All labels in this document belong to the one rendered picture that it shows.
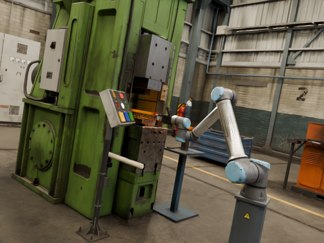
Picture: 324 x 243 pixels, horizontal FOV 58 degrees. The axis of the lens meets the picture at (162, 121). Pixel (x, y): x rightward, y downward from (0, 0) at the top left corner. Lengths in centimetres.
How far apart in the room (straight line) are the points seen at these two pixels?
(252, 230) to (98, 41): 213
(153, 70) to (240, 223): 152
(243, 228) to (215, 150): 434
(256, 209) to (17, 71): 652
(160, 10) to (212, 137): 398
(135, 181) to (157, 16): 162
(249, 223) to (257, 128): 862
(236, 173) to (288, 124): 827
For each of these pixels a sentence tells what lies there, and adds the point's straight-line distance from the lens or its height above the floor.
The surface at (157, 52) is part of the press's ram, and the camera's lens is 282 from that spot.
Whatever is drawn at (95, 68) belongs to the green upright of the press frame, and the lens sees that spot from 292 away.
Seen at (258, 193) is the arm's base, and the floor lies 65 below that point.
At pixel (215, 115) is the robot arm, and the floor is 113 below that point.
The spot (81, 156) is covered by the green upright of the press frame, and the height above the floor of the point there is 51.
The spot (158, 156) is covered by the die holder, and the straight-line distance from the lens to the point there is 296.
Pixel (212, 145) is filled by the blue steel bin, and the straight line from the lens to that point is 648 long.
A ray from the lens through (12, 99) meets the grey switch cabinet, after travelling 769.
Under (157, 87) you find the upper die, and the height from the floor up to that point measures 130.
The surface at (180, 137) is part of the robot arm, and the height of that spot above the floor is 89.
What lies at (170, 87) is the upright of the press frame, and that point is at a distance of 326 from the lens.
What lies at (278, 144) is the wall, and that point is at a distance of 1034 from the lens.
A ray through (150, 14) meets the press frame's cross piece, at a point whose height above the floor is 198.
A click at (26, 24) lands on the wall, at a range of 846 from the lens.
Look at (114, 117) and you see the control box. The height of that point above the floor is 100.
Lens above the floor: 117
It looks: 4 degrees down
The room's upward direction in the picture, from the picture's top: 10 degrees clockwise
